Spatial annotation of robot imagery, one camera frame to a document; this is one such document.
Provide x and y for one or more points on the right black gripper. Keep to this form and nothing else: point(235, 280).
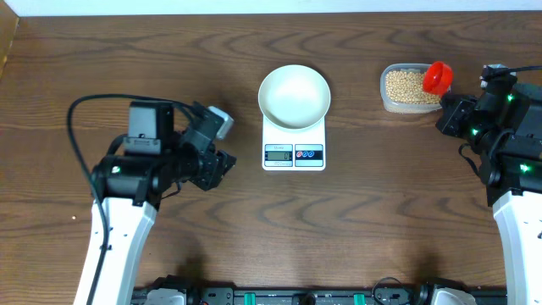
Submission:
point(453, 112)

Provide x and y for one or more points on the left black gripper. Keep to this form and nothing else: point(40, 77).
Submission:
point(212, 165)

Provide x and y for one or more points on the red plastic measuring scoop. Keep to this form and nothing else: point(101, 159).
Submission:
point(438, 78)

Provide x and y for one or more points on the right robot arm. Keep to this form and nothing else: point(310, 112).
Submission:
point(503, 127)

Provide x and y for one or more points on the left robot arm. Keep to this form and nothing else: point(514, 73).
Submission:
point(167, 144)

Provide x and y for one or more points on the white digital kitchen scale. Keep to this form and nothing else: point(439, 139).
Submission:
point(294, 150)

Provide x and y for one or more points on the cream ceramic bowl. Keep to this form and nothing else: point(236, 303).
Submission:
point(294, 97)

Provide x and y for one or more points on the soybeans in container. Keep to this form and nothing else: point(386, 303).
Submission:
point(407, 87)

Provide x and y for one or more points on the clear plastic container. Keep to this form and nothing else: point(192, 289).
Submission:
point(405, 108)

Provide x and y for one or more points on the wooden side panel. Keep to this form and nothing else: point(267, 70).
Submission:
point(9, 22)

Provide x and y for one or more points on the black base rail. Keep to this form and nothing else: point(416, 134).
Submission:
point(177, 290)

